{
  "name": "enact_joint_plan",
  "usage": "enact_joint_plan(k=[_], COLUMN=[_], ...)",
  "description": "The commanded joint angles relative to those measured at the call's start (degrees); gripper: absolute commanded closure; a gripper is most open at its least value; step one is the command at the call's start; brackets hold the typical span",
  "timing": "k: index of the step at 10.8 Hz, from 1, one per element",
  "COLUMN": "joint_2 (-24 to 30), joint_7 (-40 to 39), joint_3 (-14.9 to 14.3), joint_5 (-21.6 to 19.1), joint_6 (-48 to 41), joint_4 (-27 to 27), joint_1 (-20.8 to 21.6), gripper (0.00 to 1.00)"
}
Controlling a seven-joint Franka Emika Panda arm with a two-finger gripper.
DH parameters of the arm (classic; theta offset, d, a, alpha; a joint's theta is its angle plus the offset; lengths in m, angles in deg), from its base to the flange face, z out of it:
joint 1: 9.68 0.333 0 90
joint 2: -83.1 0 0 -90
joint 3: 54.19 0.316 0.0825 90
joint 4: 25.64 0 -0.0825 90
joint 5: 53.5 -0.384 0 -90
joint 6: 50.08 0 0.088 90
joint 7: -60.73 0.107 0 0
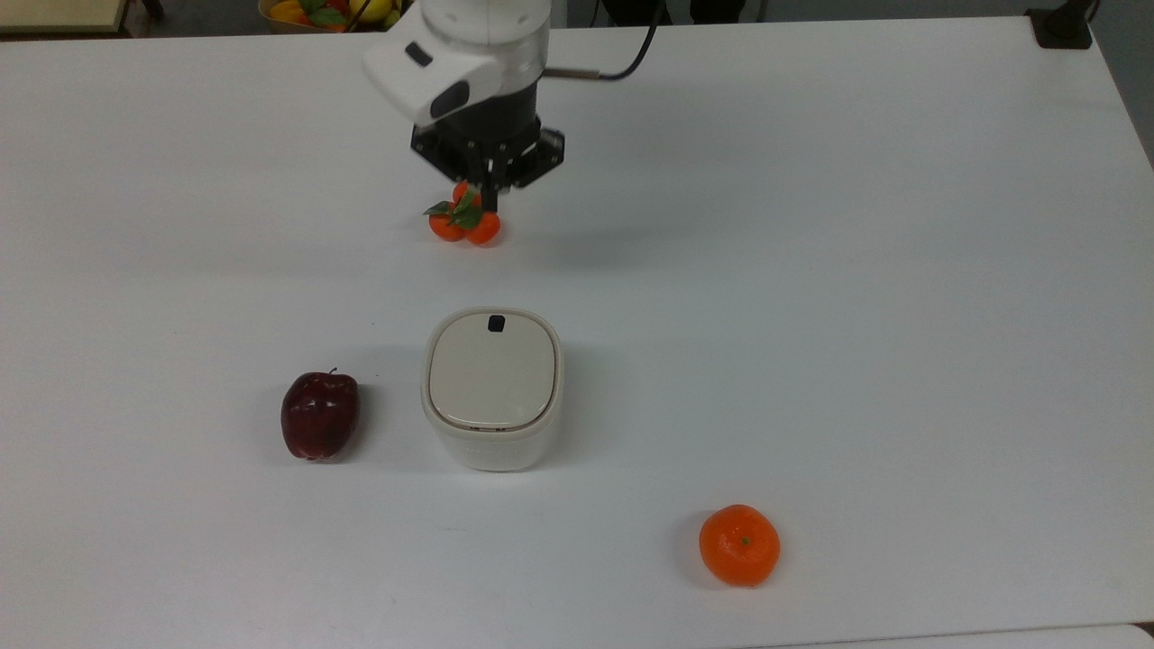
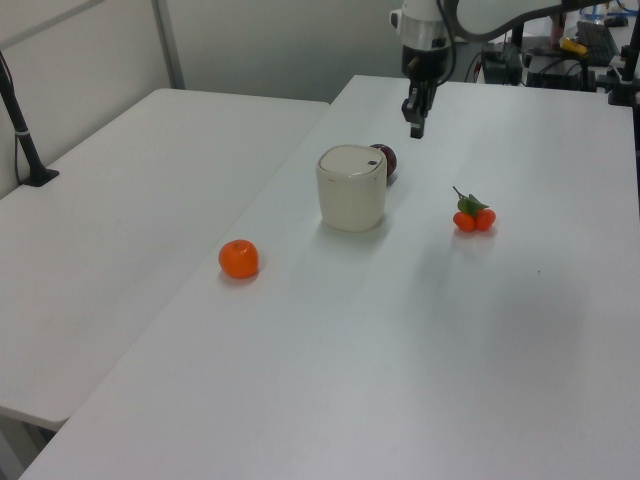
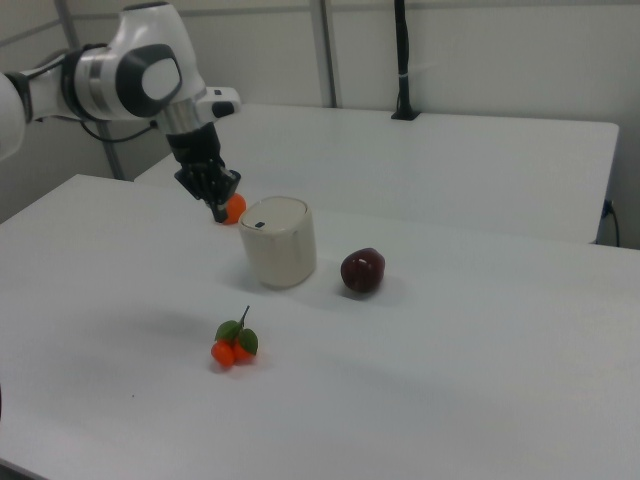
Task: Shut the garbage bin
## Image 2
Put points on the black pole with base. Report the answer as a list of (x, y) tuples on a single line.
[(22, 135)]

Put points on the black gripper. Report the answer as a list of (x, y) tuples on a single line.
[(425, 62)]

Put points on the dark red apple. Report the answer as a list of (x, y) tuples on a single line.
[(390, 157)]

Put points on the orange mandarin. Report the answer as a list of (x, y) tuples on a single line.
[(239, 259)]

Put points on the cream swing bin lid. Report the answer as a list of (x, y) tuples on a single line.
[(352, 161)]

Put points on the black flat device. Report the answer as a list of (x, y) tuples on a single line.
[(557, 70)]

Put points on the cream plastic garbage bin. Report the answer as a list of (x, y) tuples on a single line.
[(350, 205)]

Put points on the black keyboard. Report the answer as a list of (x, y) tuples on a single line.
[(596, 40)]

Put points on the black clamp stand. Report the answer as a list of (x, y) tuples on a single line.
[(625, 75)]

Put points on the black electronics box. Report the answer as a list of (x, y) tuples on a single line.
[(497, 67)]

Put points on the kumquat cluster with leaves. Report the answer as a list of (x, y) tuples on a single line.
[(474, 219)]

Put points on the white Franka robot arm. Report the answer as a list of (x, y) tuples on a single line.
[(480, 15)]

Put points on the white side table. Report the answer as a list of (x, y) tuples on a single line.
[(100, 240)]

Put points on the grey partition post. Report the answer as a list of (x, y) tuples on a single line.
[(169, 42)]

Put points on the yellow tool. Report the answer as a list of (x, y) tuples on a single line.
[(572, 45)]

